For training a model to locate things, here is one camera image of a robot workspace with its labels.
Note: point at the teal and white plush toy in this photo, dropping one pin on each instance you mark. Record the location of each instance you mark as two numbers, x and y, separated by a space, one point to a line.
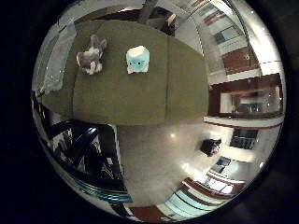
137 59

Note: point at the grey and white bunny plush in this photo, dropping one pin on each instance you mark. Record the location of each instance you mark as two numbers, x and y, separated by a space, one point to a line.
90 57

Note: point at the clear plastic container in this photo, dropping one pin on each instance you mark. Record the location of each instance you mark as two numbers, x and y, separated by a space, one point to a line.
59 56

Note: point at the seated person in dark clothes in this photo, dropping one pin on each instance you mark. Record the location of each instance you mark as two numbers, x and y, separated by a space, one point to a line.
210 146

